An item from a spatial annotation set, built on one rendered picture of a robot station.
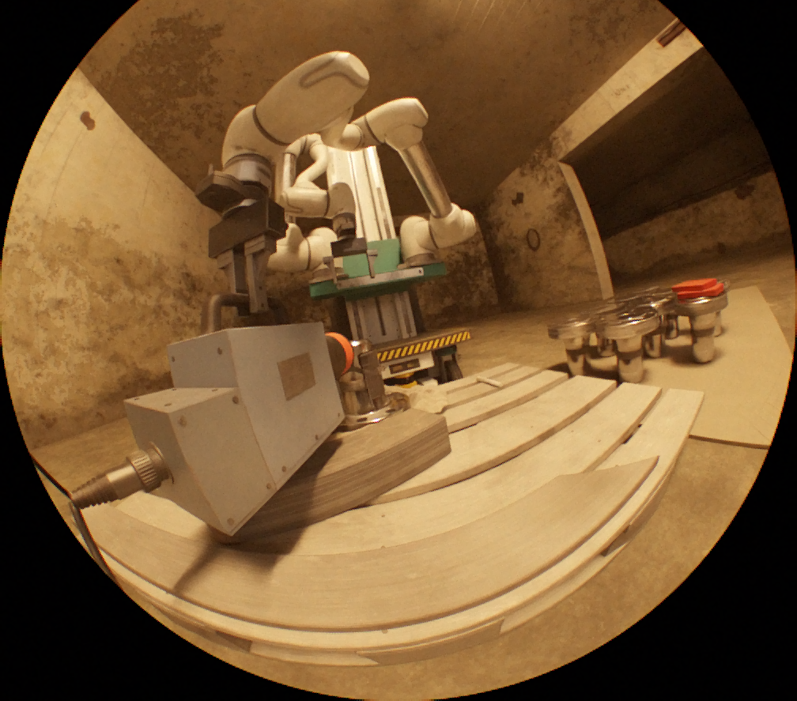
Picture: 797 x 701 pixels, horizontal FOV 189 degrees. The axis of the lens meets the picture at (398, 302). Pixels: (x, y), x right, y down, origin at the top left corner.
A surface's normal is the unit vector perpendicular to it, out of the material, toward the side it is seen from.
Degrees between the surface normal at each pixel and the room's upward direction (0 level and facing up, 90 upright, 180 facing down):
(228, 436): 90
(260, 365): 90
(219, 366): 90
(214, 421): 90
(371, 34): 180
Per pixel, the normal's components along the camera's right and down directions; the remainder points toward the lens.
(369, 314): 0.22, -0.11
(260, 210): -0.14, -0.04
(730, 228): -0.97, 0.19
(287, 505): 0.55, -0.18
